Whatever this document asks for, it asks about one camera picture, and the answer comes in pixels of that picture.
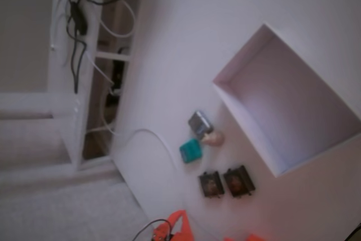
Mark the grey metallic small block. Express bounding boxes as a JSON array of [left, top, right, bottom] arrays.
[[187, 109, 214, 140]]

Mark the black cable with adapter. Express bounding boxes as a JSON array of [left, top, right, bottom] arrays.
[[65, 0, 156, 95]]

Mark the thin white cable with plug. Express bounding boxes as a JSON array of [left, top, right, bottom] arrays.
[[50, 0, 64, 52]]

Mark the small black display box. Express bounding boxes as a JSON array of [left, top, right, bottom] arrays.
[[198, 170, 226, 198], [222, 165, 256, 198]]

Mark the black servo wire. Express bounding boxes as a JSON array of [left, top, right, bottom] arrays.
[[132, 218, 170, 241]]

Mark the white cardboard bin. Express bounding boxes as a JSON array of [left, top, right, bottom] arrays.
[[212, 23, 361, 179]]

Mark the green cube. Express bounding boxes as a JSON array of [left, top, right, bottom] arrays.
[[179, 137, 204, 164]]

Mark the long white usb cable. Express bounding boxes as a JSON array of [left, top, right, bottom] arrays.
[[100, 84, 188, 205]]

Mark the small beige animal figurine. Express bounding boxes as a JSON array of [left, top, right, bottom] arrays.
[[200, 130, 226, 147]]

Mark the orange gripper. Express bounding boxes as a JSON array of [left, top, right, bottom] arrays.
[[153, 209, 195, 241]]

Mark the white looped cable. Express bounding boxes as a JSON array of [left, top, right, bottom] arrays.
[[80, 0, 137, 39]]

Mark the white metal frame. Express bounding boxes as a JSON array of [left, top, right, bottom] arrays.
[[0, 0, 136, 185]]

